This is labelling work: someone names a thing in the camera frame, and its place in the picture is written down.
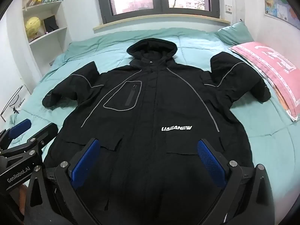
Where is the wall map poster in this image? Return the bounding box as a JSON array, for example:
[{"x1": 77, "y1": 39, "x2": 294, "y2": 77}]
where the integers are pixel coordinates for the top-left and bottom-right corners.
[{"x1": 262, "y1": 0, "x2": 300, "y2": 31}]

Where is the black hooded jacket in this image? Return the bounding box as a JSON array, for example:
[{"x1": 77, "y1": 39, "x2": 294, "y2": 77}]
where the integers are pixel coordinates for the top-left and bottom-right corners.
[{"x1": 42, "y1": 38, "x2": 272, "y2": 225}]

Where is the teal bed quilt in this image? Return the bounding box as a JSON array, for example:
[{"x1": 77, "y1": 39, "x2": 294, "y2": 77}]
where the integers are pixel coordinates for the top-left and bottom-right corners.
[{"x1": 5, "y1": 29, "x2": 300, "y2": 207}]

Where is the pink printed pillow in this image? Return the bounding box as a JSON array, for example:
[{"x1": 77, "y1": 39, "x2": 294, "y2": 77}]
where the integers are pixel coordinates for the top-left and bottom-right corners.
[{"x1": 228, "y1": 42, "x2": 300, "y2": 122}]

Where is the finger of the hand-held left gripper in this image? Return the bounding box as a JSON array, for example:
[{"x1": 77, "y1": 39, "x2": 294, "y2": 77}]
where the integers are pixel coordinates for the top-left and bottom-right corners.
[
  {"x1": 0, "y1": 122, "x2": 58, "y2": 167},
  {"x1": 0, "y1": 119, "x2": 32, "y2": 152}
]

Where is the white bookshelf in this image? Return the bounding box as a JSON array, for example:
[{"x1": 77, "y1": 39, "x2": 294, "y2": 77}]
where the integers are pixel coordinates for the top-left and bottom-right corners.
[{"x1": 21, "y1": 0, "x2": 72, "y2": 52}]

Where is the grey framed window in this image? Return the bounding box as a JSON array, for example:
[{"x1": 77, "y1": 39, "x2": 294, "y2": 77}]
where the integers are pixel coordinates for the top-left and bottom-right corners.
[{"x1": 96, "y1": 0, "x2": 221, "y2": 25}]

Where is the beige window sill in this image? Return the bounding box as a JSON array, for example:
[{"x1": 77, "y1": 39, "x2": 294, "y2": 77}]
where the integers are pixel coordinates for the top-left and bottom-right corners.
[{"x1": 92, "y1": 16, "x2": 232, "y2": 32}]

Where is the white bag with black print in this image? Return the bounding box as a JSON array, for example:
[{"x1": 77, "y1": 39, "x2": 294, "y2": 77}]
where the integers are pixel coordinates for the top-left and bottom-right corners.
[{"x1": 0, "y1": 84, "x2": 31, "y2": 123}]

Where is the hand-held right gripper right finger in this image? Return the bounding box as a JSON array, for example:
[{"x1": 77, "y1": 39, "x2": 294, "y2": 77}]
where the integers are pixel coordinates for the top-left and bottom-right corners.
[{"x1": 196, "y1": 138, "x2": 276, "y2": 225}]

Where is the black box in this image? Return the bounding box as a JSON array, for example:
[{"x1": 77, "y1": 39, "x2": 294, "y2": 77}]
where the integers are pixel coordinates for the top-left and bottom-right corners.
[{"x1": 43, "y1": 15, "x2": 59, "y2": 32}]

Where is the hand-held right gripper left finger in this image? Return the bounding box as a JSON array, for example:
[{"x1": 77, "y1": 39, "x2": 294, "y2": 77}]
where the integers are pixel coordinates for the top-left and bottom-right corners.
[{"x1": 22, "y1": 138, "x2": 104, "y2": 225}]

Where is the teal pillow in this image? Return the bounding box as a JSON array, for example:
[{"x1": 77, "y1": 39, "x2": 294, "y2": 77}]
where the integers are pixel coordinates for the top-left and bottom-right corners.
[{"x1": 216, "y1": 21, "x2": 255, "y2": 46}]

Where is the yellow globe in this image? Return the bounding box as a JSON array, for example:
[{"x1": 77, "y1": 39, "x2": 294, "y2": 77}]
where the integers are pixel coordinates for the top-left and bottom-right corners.
[{"x1": 25, "y1": 17, "x2": 42, "y2": 40}]

